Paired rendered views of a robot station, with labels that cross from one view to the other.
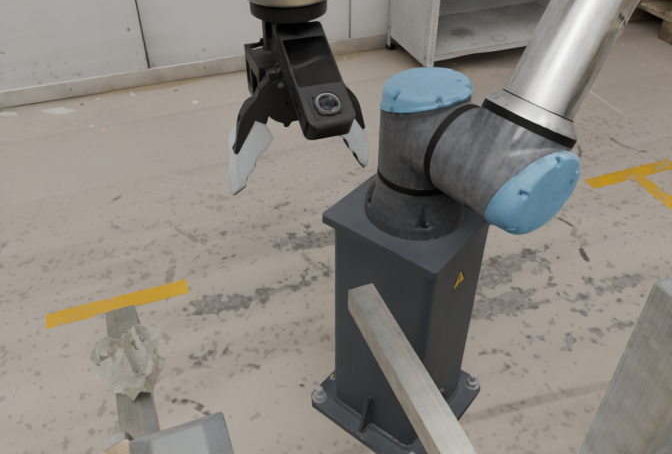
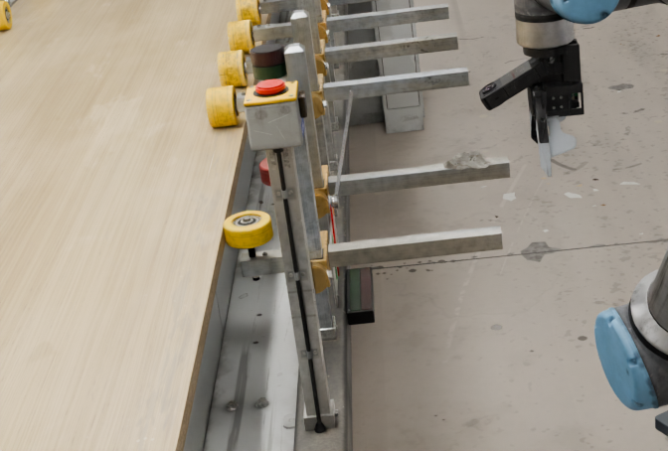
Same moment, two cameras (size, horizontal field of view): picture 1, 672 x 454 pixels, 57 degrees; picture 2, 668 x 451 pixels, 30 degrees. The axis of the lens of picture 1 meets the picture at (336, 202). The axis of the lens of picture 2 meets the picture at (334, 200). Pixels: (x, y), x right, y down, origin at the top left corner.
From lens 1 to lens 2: 2.13 m
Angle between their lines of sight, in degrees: 94
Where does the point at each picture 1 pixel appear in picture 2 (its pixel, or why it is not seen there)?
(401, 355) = (438, 235)
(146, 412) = (435, 169)
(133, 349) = (469, 159)
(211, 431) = (297, 48)
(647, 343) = not seen: hidden behind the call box
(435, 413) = (397, 240)
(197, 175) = not seen: outside the picture
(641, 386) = not seen: hidden behind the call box
